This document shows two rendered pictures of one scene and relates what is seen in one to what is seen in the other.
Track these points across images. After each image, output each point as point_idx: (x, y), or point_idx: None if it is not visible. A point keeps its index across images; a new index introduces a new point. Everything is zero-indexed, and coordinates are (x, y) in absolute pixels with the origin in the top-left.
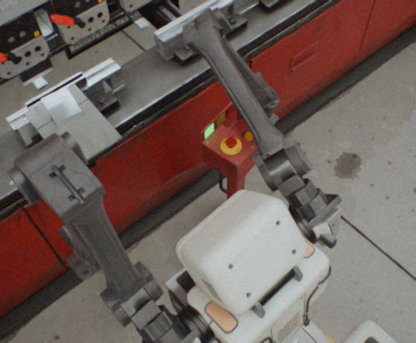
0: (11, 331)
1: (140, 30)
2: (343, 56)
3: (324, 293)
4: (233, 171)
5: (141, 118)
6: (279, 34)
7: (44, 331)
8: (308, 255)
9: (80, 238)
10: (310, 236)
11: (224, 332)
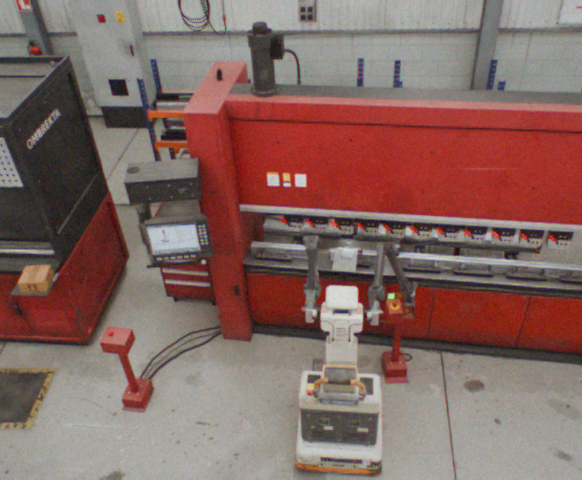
0: (281, 334)
1: None
2: (504, 328)
3: (405, 418)
4: (388, 316)
5: (372, 277)
6: (453, 285)
7: (291, 344)
8: (357, 313)
9: None
10: (365, 314)
11: (322, 311)
